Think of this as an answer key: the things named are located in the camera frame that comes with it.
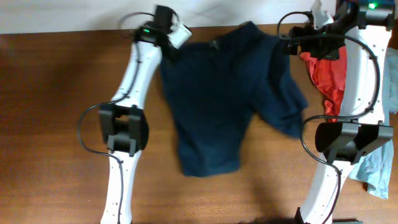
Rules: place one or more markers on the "light blue shirt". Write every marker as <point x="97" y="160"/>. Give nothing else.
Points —
<point x="375" y="169"/>

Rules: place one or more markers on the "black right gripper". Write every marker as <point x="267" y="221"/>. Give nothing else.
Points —
<point x="306" y="46"/>

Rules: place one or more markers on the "red shirt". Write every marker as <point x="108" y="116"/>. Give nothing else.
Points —
<point x="329" y="77"/>

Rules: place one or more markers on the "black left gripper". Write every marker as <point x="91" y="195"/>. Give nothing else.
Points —
<point x="172" y="56"/>

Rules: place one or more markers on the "navy blue shorts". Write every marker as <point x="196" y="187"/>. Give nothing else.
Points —
<point x="214" y="89"/>

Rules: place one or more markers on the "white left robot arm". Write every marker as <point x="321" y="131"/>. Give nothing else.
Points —
<point x="124" y="127"/>

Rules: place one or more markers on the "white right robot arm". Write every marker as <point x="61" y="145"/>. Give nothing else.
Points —
<point x="364" y="28"/>

